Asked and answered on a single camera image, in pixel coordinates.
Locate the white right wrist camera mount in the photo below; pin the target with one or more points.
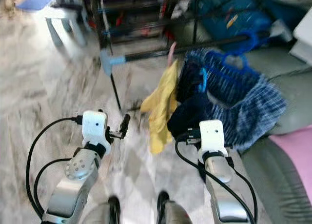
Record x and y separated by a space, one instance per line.
212 135

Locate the black garment rack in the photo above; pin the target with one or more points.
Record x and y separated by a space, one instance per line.
151 52

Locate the grey child chair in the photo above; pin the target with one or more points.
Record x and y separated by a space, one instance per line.
63 19

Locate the robot right leg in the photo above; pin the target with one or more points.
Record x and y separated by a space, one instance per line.
178 215

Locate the blue storage bag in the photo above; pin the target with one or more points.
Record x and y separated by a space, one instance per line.
234 14

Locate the pink clothes hanger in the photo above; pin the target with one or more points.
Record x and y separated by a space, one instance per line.
171 53

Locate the grey green sofa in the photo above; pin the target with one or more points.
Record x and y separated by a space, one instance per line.
287 199

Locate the white drawer unit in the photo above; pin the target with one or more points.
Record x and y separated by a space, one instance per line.
302 41

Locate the robot left leg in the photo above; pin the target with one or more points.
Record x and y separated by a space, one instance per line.
102 214

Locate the black folding drying rack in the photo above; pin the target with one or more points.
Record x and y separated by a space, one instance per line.
103 14

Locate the navy blue garment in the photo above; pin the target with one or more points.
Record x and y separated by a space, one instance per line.
190 114

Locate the dark blue clothes hanger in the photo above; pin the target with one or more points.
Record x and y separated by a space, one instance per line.
256 39

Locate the red white cloth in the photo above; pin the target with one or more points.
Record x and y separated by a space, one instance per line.
168 2

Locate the yellow shirt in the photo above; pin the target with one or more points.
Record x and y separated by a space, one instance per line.
158 107

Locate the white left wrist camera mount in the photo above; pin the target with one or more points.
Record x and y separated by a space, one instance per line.
95 126

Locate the blue plaid shirt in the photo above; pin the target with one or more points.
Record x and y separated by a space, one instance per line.
256 107

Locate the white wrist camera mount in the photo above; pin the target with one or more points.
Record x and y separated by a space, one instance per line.
212 135
95 126

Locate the pink mat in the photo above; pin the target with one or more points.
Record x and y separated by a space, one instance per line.
295 146

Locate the robot leg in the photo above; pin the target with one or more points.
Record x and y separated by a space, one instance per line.
178 215
102 214

